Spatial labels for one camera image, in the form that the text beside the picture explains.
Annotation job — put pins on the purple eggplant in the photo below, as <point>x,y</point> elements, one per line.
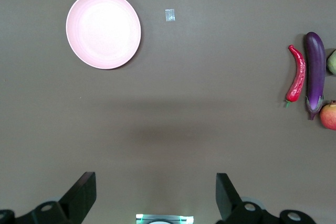
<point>315,72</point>

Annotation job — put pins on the red chili pepper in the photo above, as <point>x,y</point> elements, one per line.
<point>300,77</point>

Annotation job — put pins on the clear tape piece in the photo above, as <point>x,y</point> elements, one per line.
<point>170,15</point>

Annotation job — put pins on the pink round plate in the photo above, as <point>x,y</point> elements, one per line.
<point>103,30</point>

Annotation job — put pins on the red pomegranate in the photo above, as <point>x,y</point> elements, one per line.
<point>329,116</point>

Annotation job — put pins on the green mango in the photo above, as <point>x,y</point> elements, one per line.
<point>332,62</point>

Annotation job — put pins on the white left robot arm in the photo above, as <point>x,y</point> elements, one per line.
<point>158,222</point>

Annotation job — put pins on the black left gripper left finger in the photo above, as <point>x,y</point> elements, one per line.
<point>76,203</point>

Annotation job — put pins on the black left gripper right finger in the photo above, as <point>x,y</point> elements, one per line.
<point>228,203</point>

